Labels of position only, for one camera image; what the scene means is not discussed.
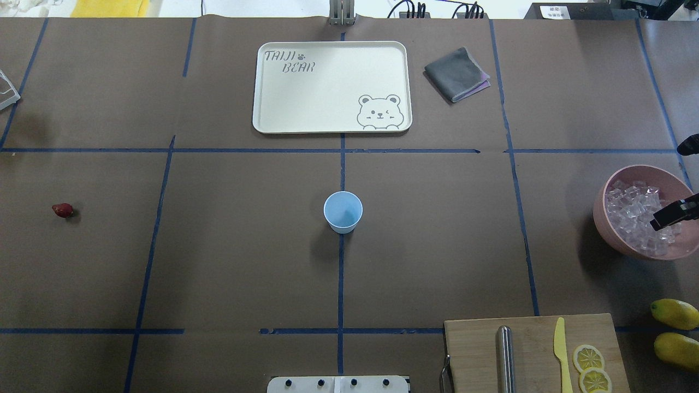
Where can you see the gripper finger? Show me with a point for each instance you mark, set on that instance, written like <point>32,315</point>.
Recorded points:
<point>677,211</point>

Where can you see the pink bowl of ice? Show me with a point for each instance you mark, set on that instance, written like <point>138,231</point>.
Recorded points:
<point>624,209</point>

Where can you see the light blue cup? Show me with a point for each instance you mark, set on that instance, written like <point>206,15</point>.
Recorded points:
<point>342,211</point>

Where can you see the yellow lemon near bowl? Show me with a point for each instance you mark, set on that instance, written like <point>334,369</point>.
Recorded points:
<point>675,313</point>

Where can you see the yellow lemon near edge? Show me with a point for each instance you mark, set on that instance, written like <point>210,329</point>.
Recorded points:
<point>677,350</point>

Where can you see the yellow plastic knife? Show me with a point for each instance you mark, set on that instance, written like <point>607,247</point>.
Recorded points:
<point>560,351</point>

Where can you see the black power box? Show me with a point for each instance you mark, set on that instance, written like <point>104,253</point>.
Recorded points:
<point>569,11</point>

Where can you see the steel rod black tip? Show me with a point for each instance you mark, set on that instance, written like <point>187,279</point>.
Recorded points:
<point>506,381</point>

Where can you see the wooden cutting board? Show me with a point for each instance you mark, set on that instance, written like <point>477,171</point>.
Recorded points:
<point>471,344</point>

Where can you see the grey folded cloth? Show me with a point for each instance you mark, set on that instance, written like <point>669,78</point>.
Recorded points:
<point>457,75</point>

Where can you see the cream bear tray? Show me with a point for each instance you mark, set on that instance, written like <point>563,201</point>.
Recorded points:
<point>318,87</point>

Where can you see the red strawberry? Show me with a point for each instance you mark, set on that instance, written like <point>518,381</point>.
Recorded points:
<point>63,210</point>

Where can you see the yellow cloth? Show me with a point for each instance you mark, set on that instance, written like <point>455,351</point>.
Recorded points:
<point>106,9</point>

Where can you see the aluminium frame post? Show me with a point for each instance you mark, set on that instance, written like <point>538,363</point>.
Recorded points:
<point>342,12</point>

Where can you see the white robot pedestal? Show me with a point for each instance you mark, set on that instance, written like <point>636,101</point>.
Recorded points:
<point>371,383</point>

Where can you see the white wire cup rack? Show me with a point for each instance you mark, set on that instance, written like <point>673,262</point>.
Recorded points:
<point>9,93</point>

